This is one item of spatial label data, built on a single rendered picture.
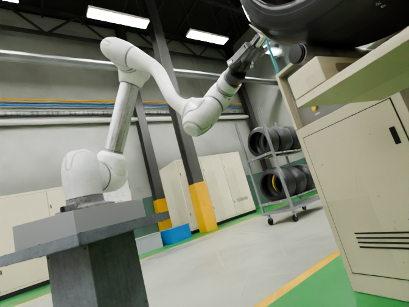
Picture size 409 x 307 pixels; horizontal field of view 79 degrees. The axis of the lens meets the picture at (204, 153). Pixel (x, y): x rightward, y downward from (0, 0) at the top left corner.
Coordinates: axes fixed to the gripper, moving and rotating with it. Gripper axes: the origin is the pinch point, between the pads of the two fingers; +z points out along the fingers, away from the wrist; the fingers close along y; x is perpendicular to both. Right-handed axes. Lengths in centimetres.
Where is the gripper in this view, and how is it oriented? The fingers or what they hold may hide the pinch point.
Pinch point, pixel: (262, 35)
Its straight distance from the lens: 90.8
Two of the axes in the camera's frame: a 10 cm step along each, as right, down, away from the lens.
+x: 3.2, 8.9, -3.2
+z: 3.7, -4.2, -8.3
